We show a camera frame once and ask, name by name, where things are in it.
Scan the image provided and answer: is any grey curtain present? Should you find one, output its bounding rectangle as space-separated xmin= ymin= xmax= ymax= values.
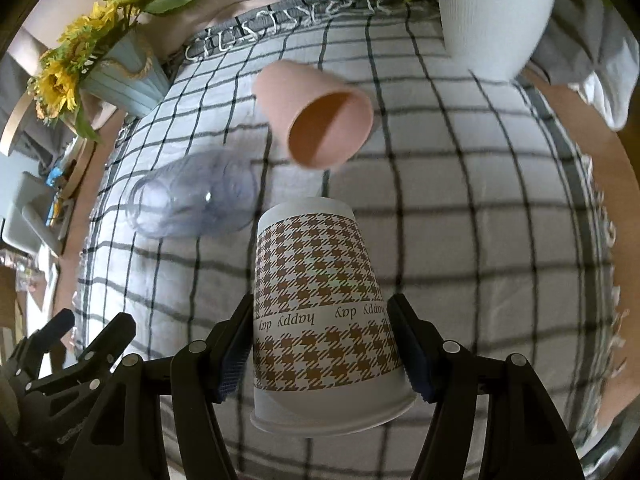
xmin=219 ymin=0 xmax=640 ymax=132

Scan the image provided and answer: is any white plant pot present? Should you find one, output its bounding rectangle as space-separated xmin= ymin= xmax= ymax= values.
xmin=438 ymin=0 xmax=555 ymax=81

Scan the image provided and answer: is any pink curtain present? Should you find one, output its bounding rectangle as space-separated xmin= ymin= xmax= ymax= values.
xmin=9 ymin=0 xmax=272 ymax=75

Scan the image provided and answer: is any white projector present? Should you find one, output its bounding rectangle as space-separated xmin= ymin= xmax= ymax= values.
xmin=1 ymin=167 xmax=63 ymax=257

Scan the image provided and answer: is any sunflower bouquet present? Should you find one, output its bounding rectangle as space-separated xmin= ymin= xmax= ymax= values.
xmin=28 ymin=0 xmax=194 ymax=141

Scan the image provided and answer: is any clear plastic cup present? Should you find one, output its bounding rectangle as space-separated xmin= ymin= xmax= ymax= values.
xmin=126 ymin=148 xmax=257 ymax=240

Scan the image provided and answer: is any pink plastic cup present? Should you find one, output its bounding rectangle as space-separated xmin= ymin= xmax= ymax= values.
xmin=253 ymin=60 xmax=374 ymax=170

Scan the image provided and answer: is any light blue ribbed vase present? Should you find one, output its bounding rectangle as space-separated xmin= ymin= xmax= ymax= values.
xmin=80 ymin=28 xmax=169 ymax=118

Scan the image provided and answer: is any houndstooth paper cup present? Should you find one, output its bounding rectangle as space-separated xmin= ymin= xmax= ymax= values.
xmin=252 ymin=197 xmax=416 ymax=437

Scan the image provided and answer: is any black white plaid cloth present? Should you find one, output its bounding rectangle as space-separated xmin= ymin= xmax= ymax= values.
xmin=71 ymin=0 xmax=626 ymax=480

